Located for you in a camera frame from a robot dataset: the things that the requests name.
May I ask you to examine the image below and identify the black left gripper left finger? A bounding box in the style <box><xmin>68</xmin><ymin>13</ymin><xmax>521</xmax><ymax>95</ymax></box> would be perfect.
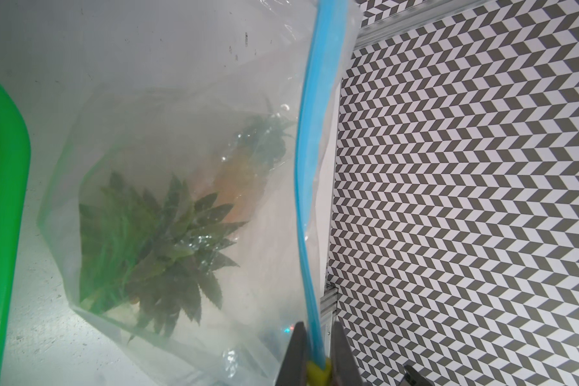
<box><xmin>275</xmin><ymin>322</ymin><xmax>309</xmax><ymax>386</ymax></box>

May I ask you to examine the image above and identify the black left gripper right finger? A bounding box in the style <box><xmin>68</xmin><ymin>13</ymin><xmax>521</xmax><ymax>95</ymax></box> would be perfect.
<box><xmin>330</xmin><ymin>321</ymin><xmax>363</xmax><ymax>386</ymax></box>

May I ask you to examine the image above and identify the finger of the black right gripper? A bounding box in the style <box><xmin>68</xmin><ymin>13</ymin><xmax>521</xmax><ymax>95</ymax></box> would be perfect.
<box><xmin>402</xmin><ymin>364</ymin><xmax>434</xmax><ymax>386</ymax></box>

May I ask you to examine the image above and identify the aluminium corner post right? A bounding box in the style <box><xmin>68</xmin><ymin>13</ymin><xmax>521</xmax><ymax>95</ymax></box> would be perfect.
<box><xmin>354</xmin><ymin>0</ymin><xmax>488</xmax><ymax>50</ymax></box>

